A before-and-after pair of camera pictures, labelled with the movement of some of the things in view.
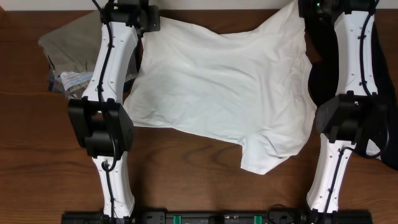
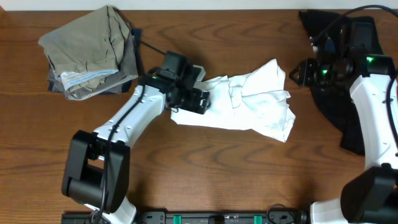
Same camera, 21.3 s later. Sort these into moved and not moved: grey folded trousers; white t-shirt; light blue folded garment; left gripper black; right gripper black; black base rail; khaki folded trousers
Moved: white t-shirt; left gripper black; right gripper black
Not moved: khaki folded trousers; grey folded trousers; light blue folded garment; black base rail
